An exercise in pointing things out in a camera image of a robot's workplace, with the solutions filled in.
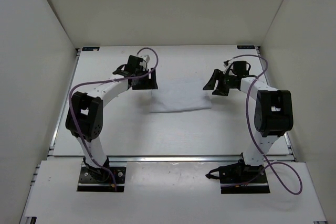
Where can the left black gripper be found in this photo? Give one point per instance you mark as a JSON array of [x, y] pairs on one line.
[[150, 83]]

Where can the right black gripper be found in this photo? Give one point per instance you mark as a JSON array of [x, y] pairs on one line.
[[218, 75]]

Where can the white skirt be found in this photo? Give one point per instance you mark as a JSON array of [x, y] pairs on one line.
[[180, 95]]

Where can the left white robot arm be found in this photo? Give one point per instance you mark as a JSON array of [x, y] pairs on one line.
[[85, 115]]

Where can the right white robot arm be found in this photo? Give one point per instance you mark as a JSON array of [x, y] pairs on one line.
[[273, 115]]

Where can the right blue corner label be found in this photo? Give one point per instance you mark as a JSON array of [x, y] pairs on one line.
[[245, 47]]

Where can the blue corner label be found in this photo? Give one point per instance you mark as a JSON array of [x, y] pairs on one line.
[[245, 47], [90, 49]]

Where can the left blue corner label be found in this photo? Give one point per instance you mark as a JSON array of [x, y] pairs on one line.
[[90, 49]]

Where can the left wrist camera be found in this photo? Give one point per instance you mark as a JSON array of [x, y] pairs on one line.
[[146, 58]]

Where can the aluminium front rail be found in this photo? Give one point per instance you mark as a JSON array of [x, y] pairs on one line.
[[229, 158]]

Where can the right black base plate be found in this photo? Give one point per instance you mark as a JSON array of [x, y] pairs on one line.
[[239, 178]]

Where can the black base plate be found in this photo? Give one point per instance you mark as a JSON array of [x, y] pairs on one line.
[[89, 181], [239, 178]]

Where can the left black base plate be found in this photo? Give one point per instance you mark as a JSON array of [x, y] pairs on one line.
[[89, 181]]

